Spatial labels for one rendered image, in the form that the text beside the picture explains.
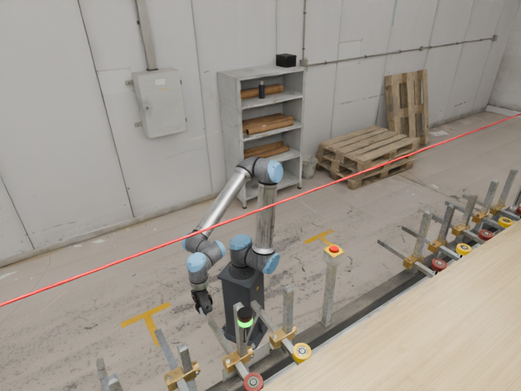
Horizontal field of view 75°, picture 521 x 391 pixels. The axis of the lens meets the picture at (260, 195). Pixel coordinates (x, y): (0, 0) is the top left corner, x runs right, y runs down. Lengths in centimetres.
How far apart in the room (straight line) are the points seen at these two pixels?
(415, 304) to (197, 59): 305
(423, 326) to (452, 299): 26
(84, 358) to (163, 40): 283
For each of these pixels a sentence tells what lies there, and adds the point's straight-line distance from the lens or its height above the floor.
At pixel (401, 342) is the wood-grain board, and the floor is 90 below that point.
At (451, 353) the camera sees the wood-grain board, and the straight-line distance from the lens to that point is 180.
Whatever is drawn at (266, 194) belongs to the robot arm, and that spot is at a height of 127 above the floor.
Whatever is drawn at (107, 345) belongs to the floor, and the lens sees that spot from 301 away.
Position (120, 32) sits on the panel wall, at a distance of 361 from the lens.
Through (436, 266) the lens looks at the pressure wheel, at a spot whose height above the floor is 91.
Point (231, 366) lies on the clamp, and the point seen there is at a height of 86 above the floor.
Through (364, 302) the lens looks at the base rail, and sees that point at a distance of 213.
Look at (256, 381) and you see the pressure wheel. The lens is 155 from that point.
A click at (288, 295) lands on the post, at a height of 110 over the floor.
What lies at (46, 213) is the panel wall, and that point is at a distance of 397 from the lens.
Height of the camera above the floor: 224
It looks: 30 degrees down
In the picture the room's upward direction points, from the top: 2 degrees counter-clockwise
